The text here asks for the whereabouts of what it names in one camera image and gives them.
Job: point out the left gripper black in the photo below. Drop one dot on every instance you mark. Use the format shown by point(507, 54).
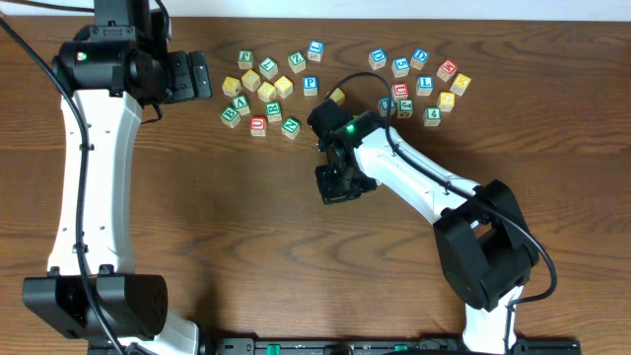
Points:
point(183, 90)

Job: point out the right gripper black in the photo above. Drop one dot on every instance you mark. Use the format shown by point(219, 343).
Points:
point(330, 193)

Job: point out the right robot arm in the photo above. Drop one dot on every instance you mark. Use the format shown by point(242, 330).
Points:
point(480, 231)

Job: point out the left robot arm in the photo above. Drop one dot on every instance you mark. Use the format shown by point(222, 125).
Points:
point(106, 75)

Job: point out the yellow K block left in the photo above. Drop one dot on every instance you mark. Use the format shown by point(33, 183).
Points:
point(231, 86)

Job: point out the yellow k block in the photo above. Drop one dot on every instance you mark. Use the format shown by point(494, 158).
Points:
point(231, 86)
point(460, 84)

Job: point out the green B block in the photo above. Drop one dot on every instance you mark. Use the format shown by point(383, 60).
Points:
point(230, 116)

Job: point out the green A block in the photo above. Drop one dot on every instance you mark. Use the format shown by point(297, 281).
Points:
point(241, 105)

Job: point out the yellow C block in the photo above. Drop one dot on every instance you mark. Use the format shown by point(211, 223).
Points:
point(251, 80)

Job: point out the green N block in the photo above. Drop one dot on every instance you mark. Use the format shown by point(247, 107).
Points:
point(291, 127)

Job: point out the yellow S block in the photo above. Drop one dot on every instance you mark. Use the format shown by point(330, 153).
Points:
point(266, 92)

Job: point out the green 7 block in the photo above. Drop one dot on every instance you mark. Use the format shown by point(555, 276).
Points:
point(268, 68)

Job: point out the red U block left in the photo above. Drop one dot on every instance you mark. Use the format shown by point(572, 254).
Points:
point(258, 126)

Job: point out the red u block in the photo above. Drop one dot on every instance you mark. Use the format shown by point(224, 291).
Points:
point(258, 126)
point(400, 91)

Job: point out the yellow O block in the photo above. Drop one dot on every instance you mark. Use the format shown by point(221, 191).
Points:
point(338, 96)

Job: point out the green R block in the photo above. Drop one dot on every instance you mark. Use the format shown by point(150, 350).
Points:
point(274, 112)

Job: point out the blue T block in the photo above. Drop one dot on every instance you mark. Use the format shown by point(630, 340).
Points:
point(387, 106)

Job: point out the yellow block plain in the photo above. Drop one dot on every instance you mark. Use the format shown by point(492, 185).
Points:
point(284, 87)

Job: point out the green J block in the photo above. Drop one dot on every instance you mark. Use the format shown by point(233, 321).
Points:
point(405, 108)

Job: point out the blue P block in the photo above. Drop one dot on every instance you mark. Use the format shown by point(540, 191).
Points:
point(310, 86)

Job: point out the green Z block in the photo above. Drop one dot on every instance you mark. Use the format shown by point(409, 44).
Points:
point(297, 61)

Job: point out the red U block right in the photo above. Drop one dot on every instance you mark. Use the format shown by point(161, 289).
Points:
point(400, 91)

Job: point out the green 4 block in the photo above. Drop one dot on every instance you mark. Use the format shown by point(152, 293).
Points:
point(432, 117)

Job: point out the blue L block top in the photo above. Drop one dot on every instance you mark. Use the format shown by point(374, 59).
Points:
point(315, 50)

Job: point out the blue l block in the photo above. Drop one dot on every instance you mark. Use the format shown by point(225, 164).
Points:
point(315, 50)
point(424, 86)

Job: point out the blue 5 block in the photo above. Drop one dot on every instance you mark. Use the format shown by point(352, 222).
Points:
point(400, 67)

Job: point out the blue L block right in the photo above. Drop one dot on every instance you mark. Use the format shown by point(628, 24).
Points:
point(424, 86)

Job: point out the blue d block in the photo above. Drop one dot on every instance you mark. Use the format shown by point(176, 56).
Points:
point(377, 58)
point(419, 58)

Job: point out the yellow G block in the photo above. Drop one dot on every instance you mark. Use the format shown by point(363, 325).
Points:
point(446, 101)

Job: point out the blue D block right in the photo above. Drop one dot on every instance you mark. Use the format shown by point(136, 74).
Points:
point(419, 58)

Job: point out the red K block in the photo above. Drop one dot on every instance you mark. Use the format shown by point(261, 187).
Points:
point(446, 70)

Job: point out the yellow K block right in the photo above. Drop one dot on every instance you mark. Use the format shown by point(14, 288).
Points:
point(460, 84)

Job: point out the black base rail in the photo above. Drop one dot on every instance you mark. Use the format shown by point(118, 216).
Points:
point(431, 346)

